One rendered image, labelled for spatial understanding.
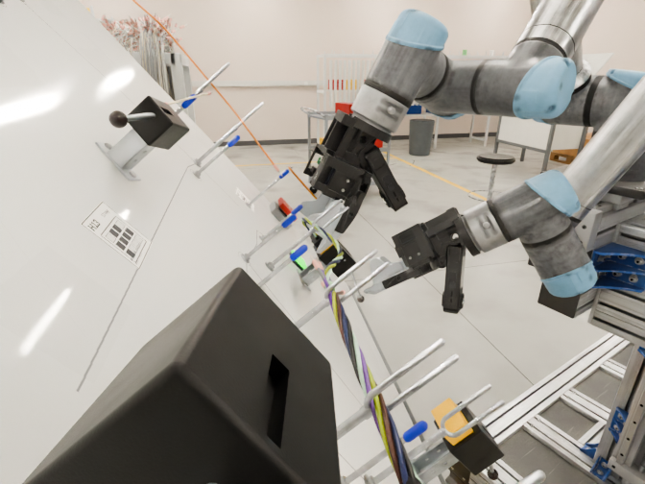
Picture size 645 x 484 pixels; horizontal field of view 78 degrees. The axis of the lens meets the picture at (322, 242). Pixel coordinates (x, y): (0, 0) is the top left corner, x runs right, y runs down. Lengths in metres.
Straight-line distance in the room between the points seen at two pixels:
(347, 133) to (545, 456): 1.36
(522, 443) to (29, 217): 1.60
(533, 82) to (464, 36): 9.67
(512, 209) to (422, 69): 0.24
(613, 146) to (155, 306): 0.71
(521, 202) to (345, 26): 8.63
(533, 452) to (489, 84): 1.32
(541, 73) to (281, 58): 8.36
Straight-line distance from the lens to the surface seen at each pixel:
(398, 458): 0.22
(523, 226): 0.67
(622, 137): 0.80
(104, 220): 0.34
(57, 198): 0.33
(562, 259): 0.70
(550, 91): 0.59
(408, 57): 0.59
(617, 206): 1.12
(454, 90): 0.64
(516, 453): 1.66
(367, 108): 0.59
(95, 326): 0.26
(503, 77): 0.62
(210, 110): 8.79
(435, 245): 0.70
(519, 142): 7.03
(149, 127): 0.41
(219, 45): 8.78
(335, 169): 0.59
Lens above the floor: 1.38
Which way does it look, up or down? 23 degrees down
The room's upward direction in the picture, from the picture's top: straight up
